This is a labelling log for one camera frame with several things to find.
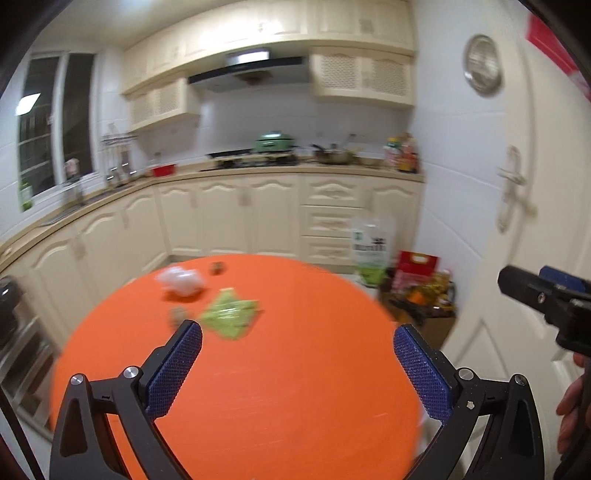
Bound cream upper cabinet right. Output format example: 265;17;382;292
308;47;416;109

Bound red rectangular tray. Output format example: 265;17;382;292
151;163;176;178

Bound black gas stove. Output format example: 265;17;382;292
207;149;300;170

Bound cardboard box with groceries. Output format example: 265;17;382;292
378;270;457;328

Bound small brown walnut shell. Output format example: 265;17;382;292
209;261;226;276

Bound hanging utensil rack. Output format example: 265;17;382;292
101;123;138;189

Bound large brown crumpled lump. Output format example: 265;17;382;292
168;306;188;330

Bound white green rice bag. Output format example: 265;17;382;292
351;216;396;288

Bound cream lower kitchen cabinets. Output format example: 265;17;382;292
0;165;426;333

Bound green electric cooking pot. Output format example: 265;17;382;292
253;132;296;153

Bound black range hood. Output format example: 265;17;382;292
187;55;311;93

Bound cream upper cabinet left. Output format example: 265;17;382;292
127;77;201;132

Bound person's right hand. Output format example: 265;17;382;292
556;376;584;454

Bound round orange table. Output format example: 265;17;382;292
50;254;421;479

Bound red gift box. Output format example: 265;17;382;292
392;250;440;293

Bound round silver wall clock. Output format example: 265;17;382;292
463;34;503;97

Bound clear plastic bag right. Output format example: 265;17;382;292
156;265;204;298

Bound seasoning packets on counter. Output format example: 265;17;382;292
384;132;420;174

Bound black oven on rack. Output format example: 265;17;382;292
0;276;23;348

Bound cream cabinet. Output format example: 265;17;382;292
308;47;416;109
127;77;201;132

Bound black wok pan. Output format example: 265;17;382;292
311;144;356;165

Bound green snack packet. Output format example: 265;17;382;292
198;288;259;340

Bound kitchen sink faucet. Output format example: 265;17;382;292
64;157;84;205

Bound cream door with handle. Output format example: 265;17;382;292
444;1;590;476

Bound kitchen window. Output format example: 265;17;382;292
16;53;95;196

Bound green dish soap pouch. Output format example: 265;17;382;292
19;182;34;212

